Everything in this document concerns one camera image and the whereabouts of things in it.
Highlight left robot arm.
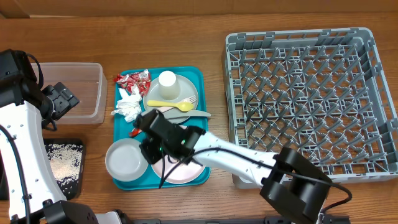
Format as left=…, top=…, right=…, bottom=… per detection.
left=1, top=49, right=130, bottom=224

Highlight crumpled white napkin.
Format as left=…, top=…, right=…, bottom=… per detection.
left=111, top=85, right=142, bottom=123

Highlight light blue plastic knife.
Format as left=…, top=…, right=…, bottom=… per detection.
left=164, top=110, right=211, bottom=119

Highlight clear plastic bin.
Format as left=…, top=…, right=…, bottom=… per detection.
left=31, top=62, right=108, bottom=124

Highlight spilled rice grains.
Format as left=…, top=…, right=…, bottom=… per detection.
left=45, top=143, right=84, bottom=197

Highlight white paper cup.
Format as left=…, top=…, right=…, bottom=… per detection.
left=158, top=70, right=180, bottom=100

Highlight yellow plastic spoon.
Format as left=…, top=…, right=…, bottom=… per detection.
left=147, top=100, right=193, bottom=112

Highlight small red ketchup packet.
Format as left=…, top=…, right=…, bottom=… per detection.
left=129, top=128, right=142, bottom=138

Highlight white pink-rimmed plate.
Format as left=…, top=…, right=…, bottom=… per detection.
left=150, top=124, right=208, bottom=185

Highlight grey bowl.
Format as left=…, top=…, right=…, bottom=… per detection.
left=105, top=138, right=149, bottom=182

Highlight large red snack wrapper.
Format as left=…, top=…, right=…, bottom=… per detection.
left=114, top=69, right=151, bottom=96

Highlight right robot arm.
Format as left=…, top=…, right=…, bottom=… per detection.
left=134, top=110, right=353, bottom=223

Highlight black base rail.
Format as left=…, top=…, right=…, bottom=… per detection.
left=132, top=215, right=351, bottom=224

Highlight grey dishwasher rack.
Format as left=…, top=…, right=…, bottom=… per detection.
left=223, top=27, right=397, bottom=183

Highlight grey plate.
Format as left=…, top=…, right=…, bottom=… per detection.
left=142, top=75, right=198, bottom=116

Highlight black waste tray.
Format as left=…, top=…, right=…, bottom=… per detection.
left=0, top=138, right=86, bottom=201

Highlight white plastic fork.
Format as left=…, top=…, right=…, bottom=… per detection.
left=161, top=95, right=197, bottom=109

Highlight teal serving tray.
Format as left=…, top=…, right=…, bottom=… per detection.
left=114, top=66, right=211, bottom=190

